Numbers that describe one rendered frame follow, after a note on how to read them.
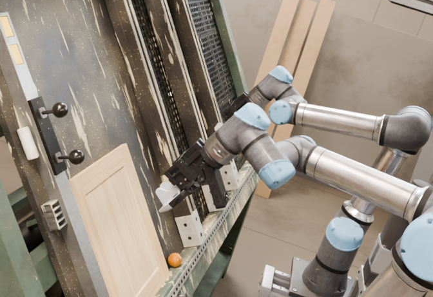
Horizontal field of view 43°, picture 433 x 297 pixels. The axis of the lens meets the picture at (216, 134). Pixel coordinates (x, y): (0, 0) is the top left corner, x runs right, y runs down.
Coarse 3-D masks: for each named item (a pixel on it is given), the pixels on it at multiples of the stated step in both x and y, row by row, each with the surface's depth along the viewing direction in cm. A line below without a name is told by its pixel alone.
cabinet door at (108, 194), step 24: (96, 168) 163; (120, 168) 177; (96, 192) 161; (120, 192) 174; (96, 216) 159; (120, 216) 171; (144, 216) 184; (96, 240) 156; (120, 240) 168; (144, 240) 182; (120, 264) 166; (144, 264) 179; (120, 288) 163; (144, 288) 175
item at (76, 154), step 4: (60, 152) 142; (72, 152) 133; (76, 152) 133; (80, 152) 133; (56, 156) 141; (60, 156) 140; (64, 156) 138; (68, 156) 136; (72, 156) 132; (76, 156) 132; (80, 156) 133; (56, 160) 141; (60, 160) 141; (72, 160) 133; (76, 160) 132; (80, 160) 133; (76, 164) 134
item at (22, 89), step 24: (0, 24) 133; (0, 48) 135; (24, 72) 138; (24, 96) 137; (24, 120) 139; (48, 168) 141; (48, 192) 143; (72, 192) 147; (72, 216) 144; (72, 240) 145; (96, 264) 150; (96, 288) 148
